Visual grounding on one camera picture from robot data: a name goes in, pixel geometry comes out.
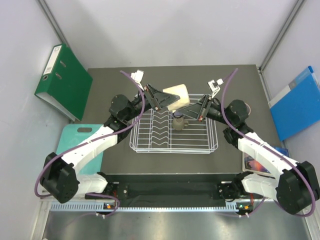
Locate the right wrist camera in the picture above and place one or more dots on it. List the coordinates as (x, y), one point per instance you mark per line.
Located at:
(214, 86)

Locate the cream mug black handle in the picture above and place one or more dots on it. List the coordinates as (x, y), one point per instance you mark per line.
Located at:
(181, 91)

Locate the small taupe ceramic mug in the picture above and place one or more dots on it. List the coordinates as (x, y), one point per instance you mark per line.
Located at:
(179, 124)

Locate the green lever arch binder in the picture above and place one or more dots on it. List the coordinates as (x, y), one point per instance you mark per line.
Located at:
(65, 84)

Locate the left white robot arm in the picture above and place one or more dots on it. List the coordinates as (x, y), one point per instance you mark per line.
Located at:
(61, 175)

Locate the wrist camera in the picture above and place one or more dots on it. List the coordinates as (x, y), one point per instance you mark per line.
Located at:
(214, 86)
(137, 76)

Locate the blue folder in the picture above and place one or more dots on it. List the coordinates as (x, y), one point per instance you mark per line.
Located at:
(297, 106)

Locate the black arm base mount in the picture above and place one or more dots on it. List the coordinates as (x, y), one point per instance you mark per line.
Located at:
(133, 186)

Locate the colourful book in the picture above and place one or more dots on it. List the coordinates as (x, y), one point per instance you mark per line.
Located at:
(255, 165)

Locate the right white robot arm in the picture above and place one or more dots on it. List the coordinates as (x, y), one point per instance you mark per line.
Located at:
(293, 185)

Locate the slotted cable duct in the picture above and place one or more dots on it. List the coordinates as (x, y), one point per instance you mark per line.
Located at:
(86, 206)

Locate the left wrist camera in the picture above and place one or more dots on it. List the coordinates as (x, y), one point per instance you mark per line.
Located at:
(137, 76)

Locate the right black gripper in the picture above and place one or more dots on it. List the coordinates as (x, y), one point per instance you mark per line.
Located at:
(193, 111)

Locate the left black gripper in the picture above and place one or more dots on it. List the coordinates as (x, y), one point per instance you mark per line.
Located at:
(162, 99)

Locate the white wire dish rack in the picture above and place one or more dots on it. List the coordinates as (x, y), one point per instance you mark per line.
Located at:
(154, 133)

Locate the lilac plastic cup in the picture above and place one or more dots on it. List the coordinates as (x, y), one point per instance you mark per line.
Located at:
(177, 115)

